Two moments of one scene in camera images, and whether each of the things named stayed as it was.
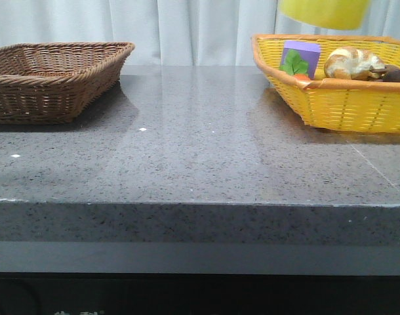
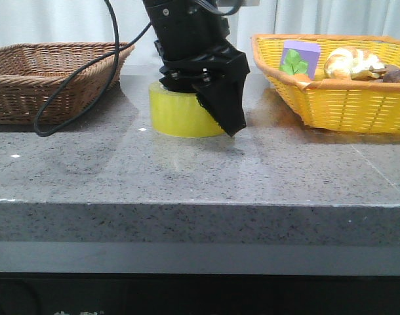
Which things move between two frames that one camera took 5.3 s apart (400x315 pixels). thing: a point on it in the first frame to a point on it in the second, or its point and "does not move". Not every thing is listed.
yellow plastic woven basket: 364,105 does not move
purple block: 309,52 does not move
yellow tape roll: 337,14 to 180,114
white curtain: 177,33 does not move
